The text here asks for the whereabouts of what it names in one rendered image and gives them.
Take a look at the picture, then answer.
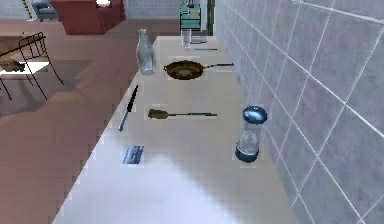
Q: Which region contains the clear glass bottle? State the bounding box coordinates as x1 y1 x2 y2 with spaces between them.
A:
135 28 157 76

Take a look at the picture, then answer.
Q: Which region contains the clear glass cup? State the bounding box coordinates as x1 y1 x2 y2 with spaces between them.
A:
181 28 193 49

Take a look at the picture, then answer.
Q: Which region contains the black wire chair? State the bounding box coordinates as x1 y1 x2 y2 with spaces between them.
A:
0 31 65 101

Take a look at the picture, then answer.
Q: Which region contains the grey blue armchair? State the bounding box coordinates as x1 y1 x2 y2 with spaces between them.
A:
31 1 62 23

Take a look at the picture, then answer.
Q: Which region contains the brown frying pan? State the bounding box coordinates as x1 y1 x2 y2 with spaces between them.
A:
163 60 235 81

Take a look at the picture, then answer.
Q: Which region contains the brown spatula with black handle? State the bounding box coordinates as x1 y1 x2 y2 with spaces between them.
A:
147 108 218 121

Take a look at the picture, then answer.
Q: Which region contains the blue card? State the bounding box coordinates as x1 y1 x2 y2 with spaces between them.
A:
122 144 145 165

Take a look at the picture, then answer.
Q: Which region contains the red sofa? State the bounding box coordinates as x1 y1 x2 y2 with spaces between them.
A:
49 0 127 36

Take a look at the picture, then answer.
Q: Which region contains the black handled kitchen knife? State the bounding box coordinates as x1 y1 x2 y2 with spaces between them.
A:
117 84 140 133

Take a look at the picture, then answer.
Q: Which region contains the blue capped glass shaker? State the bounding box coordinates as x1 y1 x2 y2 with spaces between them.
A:
234 105 269 164

